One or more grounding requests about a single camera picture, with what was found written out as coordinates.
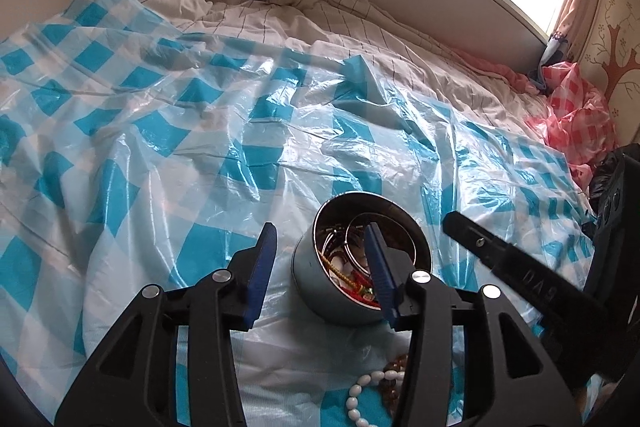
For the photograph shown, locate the oval white bead bracelet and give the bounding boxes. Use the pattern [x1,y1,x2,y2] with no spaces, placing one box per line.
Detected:
[346,369,407,427]

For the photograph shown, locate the amber bead bracelet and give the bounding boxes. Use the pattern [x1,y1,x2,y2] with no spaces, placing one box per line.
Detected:
[378,353,410,409]

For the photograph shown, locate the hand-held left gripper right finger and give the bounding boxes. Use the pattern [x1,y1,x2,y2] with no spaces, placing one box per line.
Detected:
[363,222,583,427]

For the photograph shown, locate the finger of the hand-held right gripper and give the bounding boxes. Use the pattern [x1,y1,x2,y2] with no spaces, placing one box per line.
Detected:
[443,210,607,324]

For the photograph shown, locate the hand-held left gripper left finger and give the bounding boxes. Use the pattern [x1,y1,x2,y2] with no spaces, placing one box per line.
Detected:
[54,222,279,427]

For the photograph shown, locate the round metal tin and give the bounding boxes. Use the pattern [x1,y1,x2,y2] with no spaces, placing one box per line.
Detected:
[291,191,434,326]

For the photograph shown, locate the white striped duvet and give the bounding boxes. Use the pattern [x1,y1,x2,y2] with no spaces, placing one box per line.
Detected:
[117,0,556,138]

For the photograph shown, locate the silver tube bangle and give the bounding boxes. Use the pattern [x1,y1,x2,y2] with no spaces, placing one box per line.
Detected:
[346,211,418,275]

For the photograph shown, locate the braided red gold string bracelet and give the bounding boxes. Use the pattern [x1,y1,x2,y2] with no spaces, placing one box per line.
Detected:
[322,257,385,308]

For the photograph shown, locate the black plastic bag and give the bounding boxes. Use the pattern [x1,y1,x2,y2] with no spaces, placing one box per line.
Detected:
[582,147,627,234]

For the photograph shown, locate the pink bed sheet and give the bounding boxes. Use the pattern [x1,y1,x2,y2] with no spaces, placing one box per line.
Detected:
[440,42,547,98]

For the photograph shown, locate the pink checked plastic bag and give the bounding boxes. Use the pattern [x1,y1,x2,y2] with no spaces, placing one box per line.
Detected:
[524,61,620,180]

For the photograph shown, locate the blue checked plastic sheet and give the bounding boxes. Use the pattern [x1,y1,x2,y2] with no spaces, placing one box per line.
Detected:
[0,0,600,427]

